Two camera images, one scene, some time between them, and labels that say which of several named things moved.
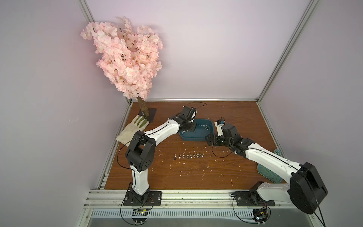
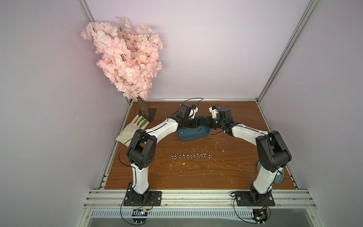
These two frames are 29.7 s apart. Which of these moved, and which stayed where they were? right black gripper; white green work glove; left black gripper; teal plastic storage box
Moved: right black gripper
Stayed: white green work glove; teal plastic storage box; left black gripper
